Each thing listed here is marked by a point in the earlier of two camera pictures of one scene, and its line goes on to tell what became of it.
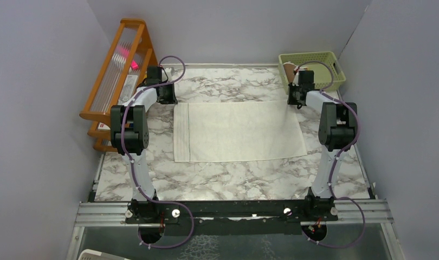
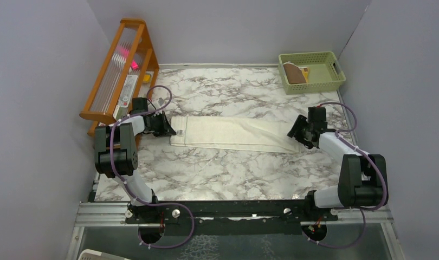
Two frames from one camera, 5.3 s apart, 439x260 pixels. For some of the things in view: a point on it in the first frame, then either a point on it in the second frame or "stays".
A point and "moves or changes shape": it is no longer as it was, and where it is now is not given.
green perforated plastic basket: (322, 75) stays
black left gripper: (171, 99) -> (165, 129)
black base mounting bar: (231, 217) stays
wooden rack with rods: (131, 51) stays
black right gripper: (291, 101) -> (296, 131)
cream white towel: (217, 131) moves or changes shape
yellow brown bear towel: (289, 69) stays
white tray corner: (91, 254) stays
